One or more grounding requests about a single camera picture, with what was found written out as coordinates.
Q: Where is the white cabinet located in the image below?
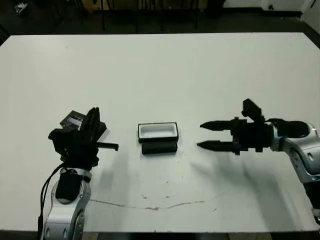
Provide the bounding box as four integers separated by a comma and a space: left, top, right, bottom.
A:
301, 0, 320, 26

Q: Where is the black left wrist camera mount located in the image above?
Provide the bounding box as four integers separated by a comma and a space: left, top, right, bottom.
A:
47, 127, 73, 153

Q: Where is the white sneaker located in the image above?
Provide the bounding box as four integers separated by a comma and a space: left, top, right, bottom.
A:
14, 2, 28, 14

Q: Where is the black box lid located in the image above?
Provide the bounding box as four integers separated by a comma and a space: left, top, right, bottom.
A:
59, 110, 108, 137

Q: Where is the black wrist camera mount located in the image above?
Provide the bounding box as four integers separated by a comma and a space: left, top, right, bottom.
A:
241, 98, 265, 123
47, 127, 73, 153

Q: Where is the black metal chair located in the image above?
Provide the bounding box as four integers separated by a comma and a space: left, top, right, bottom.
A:
101, 0, 140, 35

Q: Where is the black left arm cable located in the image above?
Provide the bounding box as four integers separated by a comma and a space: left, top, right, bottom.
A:
37, 162, 66, 238

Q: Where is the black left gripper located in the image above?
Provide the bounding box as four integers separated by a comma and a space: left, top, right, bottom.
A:
61, 106, 120, 168

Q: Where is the black waste bin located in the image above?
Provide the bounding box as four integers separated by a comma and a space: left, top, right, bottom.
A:
206, 0, 226, 17

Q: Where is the black box with white insert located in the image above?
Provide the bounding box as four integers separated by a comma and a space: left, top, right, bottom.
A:
137, 121, 179, 144

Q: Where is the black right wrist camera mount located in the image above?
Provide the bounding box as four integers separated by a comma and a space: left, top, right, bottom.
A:
241, 98, 265, 123

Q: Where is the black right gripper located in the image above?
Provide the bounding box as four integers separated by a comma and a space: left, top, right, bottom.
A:
196, 116, 273, 156

